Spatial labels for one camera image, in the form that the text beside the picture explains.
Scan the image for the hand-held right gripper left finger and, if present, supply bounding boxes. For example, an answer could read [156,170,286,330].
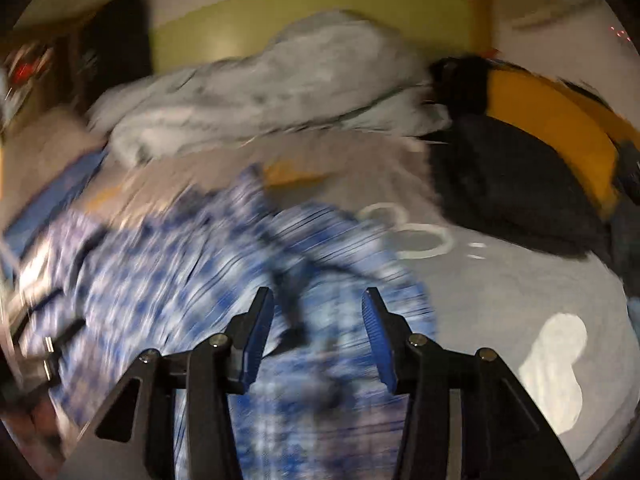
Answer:
[57,287,276,480]

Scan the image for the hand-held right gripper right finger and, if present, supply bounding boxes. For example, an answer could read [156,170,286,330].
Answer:
[361,287,576,480]

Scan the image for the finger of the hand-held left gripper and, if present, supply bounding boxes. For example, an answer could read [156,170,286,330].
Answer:
[17,317,87,361]

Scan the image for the blue plaid shirt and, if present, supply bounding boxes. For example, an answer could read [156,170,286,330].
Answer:
[10,165,441,480]

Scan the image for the dark clothes pile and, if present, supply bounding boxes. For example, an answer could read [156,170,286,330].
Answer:
[607,140,640,281]

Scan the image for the blue pillow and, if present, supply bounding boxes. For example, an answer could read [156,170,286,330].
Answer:
[5,150,108,256]

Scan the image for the white cloth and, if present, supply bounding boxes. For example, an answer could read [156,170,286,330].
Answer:
[517,312,588,436]

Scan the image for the beige pillow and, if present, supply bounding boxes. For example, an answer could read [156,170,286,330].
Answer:
[0,107,108,231]

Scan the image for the black folded jacket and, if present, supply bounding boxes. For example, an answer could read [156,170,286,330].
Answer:
[430,115,613,261]

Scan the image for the grey duvet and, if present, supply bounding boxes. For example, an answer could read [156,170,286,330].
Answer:
[87,10,453,166]

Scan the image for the cluttered wooden shelf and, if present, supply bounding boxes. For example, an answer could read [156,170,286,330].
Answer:
[0,35,81,126]

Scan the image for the black cloth on pillow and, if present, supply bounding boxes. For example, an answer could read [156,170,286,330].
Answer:
[431,56,493,118]

